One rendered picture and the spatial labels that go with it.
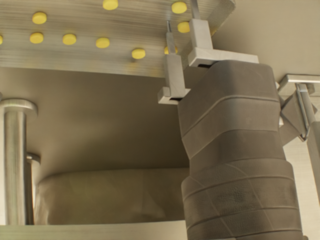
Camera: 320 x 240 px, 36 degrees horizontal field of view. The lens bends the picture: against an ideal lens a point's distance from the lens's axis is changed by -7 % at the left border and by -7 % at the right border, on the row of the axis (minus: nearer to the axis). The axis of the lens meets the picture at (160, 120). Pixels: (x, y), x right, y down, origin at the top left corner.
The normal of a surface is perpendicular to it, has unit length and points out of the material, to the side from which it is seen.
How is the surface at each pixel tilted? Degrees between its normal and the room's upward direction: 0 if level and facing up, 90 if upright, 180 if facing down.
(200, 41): 90
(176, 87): 90
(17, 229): 90
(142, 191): 95
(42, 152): 0
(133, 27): 0
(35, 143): 0
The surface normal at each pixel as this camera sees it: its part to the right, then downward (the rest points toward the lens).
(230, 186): -0.35, -0.33
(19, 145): 0.62, -0.36
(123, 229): 0.20, -0.40
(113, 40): 0.11, 0.92
